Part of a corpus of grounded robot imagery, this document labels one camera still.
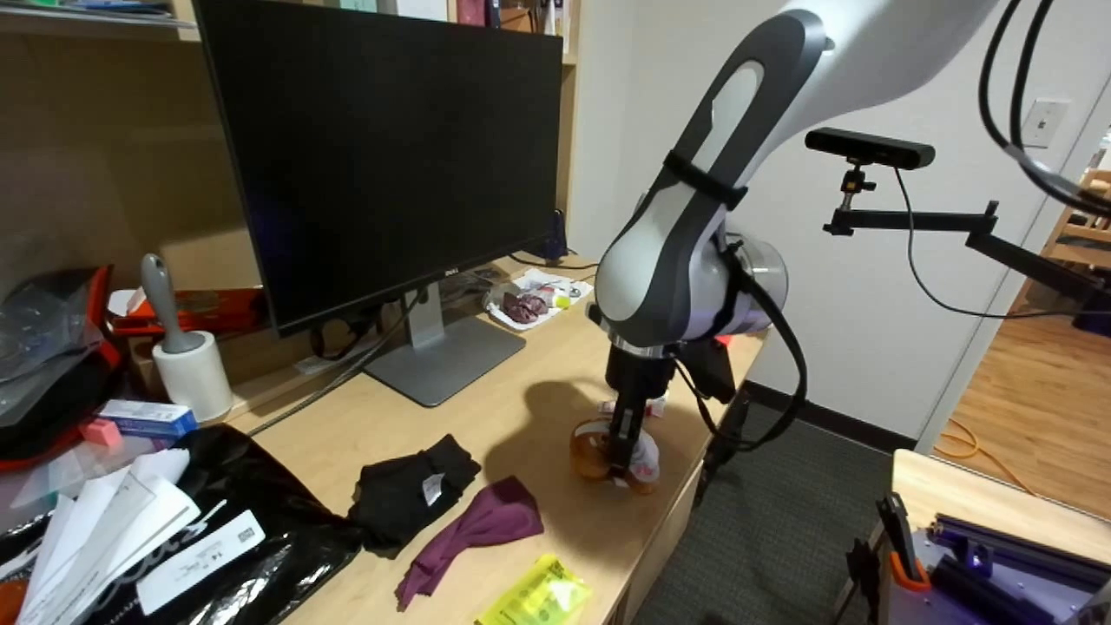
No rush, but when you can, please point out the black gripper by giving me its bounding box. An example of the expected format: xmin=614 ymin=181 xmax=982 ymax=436
xmin=599 ymin=341 xmax=679 ymax=481

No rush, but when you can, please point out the brown white stuffed toy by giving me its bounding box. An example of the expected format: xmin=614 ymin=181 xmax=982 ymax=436
xmin=567 ymin=414 xmax=668 ymax=490

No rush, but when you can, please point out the black computer monitor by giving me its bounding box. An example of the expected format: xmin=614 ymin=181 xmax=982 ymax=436
xmin=187 ymin=0 xmax=567 ymax=341

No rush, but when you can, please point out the clear snack bag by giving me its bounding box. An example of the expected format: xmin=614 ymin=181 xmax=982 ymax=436
xmin=484 ymin=267 xmax=597 ymax=337

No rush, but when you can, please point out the yellow-green plastic packet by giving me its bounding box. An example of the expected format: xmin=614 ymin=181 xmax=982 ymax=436
xmin=473 ymin=552 xmax=597 ymax=625

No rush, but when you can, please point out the purple cloth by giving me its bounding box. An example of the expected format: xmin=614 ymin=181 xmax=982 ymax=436
xmin=391 ymin=475 xmax=550 ymax=613

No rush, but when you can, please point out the grey monitor stand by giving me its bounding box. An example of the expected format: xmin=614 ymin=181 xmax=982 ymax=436
xmin=362 ymin=280 xmax=530 ymax=414

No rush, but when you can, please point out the black cloth with tag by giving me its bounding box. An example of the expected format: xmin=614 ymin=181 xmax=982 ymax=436
xmin=345 ymin=433 xmax=485 ymax=560

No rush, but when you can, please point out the wooden side table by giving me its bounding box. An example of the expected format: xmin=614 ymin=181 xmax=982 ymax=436
xmin=875 ymin=447 xmax=1111 ymax=625

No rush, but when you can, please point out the black plastic bag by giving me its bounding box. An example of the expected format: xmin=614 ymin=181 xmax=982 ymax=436
xmin=109 ymin=424 xmax=369 ymax=625

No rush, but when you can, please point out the white lint roller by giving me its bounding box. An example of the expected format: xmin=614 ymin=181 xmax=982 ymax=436
xmin=135 ymin=252 xmax=235 ymax=428

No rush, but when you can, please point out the white printed label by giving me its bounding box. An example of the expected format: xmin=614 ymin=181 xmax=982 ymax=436
xmin=133 ymin=507 xmax=272 ymax=622

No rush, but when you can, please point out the red cardboard box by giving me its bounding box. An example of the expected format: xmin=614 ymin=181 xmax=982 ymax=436
xmin=105 ymin=284 xmax=272 ymax=343

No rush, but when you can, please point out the blue white box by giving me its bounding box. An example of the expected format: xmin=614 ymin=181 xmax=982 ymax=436
xmin=96 ymin=396 xmax=201 ymax=443

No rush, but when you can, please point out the pink eraser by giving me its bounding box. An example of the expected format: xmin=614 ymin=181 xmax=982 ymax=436
xmin=80 ymin=417 xmax=130 ymax=455

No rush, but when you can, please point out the white paper stack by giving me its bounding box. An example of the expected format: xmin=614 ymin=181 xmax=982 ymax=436
xmin=15 ymin=447 xmax=206 ymax=625

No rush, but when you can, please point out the black bag with red trim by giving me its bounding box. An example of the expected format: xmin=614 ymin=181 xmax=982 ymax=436
xmin=0 ymin=267 xmax=121 ymax=461

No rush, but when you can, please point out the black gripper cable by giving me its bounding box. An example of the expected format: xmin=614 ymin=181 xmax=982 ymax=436
xmin=669 ymin=236 xmax=814 ymax=478

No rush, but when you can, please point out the black clamp orange handle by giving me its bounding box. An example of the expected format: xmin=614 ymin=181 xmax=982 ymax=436
xmin=871 ymin=494 xmax=936 ymax=597

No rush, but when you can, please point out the black monitor cable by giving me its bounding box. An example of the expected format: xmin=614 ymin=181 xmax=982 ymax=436
xmin=243 ymin=309 xmax=411 ymax=441

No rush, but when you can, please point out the black camera cable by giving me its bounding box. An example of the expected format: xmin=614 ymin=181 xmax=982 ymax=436
xmin=891 ymin=168 xmax=1051 ymax=323

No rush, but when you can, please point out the orange floor cable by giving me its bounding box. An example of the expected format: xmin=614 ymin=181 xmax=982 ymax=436
xmin=936 ymin=417 xmax=1048 ymax=497

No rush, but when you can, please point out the black stereo camera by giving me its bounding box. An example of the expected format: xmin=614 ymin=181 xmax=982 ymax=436
xmin=803 ymin=124 xmax=942 ymax=172

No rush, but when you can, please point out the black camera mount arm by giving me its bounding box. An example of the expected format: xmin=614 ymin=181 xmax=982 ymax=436
xmin=823 ymin=168 xmax=1111 ymax=341

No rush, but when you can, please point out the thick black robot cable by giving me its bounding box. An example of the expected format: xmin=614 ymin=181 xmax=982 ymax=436
xmin=974 ymin=0 xmax=1111 ymax=221

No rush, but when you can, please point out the white wall outlet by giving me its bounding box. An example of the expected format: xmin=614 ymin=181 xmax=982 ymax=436
xmin=1020 ymin=96 xmax=1076 ymax=152

